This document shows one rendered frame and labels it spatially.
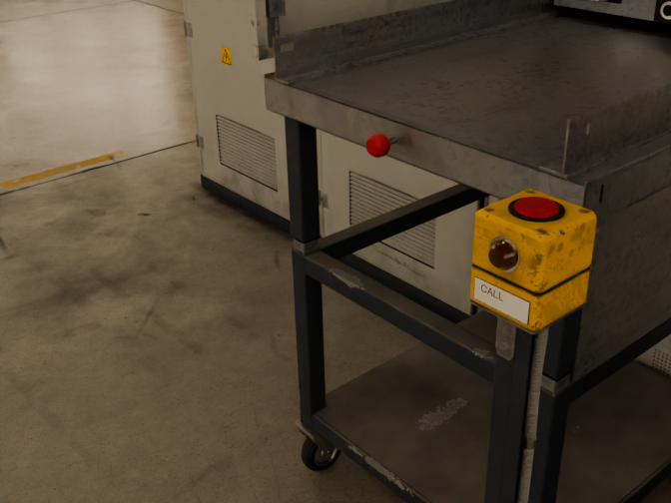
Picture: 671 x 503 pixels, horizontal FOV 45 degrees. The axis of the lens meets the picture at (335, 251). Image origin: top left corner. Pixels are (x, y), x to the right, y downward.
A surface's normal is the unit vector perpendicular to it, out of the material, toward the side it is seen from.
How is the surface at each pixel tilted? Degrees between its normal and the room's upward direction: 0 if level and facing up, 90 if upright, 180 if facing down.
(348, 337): 0
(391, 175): 90
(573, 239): 90
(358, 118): 90
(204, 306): 0
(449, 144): 90
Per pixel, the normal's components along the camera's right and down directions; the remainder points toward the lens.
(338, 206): -0.76, 0.32
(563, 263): 0.64, 0.33
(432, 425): -0.02, -0.88
